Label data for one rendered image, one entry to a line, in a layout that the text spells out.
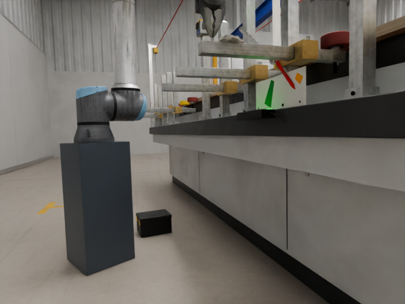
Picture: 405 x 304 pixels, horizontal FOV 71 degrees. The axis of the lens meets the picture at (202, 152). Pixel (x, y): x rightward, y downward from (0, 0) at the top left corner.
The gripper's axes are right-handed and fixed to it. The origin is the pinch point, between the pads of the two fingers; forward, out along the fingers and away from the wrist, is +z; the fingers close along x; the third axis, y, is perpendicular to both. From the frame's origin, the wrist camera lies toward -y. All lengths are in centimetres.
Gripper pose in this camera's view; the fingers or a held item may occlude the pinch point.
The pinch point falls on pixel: (213, 32)
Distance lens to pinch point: 100.9
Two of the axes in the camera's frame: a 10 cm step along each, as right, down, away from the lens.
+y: -3.3, -0.6, 9.4
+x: -9.4, 0.5, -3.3
